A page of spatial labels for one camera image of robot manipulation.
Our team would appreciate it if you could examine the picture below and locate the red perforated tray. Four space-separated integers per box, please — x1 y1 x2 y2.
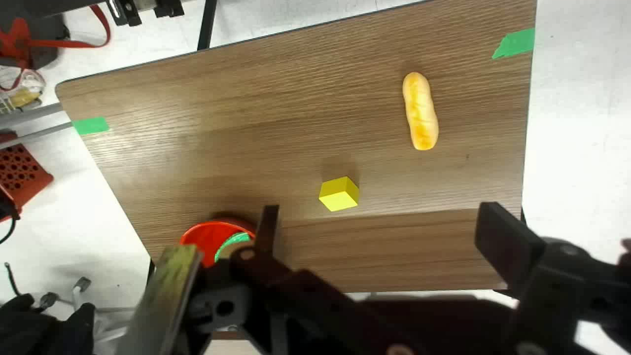
0 142 55 217

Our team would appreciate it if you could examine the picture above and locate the silver aluminium rail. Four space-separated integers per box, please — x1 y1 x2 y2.
0 103 73 142

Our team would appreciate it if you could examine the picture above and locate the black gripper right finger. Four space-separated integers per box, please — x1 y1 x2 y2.
473 201 631 355

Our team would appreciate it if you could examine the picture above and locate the yellow cube block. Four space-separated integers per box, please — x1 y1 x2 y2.
318 176 363 213

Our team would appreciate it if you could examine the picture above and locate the green tape piece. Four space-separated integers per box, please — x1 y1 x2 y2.
491 26 539 61
71 115 113 138

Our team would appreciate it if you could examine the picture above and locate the black metal bar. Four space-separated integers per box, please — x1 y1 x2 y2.
195 0 221 53

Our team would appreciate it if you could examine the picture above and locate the red bowl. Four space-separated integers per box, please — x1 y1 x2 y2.
178 217 260 270

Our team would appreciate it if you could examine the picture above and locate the yellow toy bread roll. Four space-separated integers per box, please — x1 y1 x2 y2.
400 69 442 154

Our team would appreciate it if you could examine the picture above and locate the green toy vegetable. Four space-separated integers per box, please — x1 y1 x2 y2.
215 231 257 262

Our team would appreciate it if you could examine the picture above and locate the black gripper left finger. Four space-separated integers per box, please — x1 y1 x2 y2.
229 203 410 355

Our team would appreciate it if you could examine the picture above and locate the red cable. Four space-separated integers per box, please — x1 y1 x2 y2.
0 4 113 69

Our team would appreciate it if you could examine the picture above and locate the black cloth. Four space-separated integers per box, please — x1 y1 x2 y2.
0 292 99 355

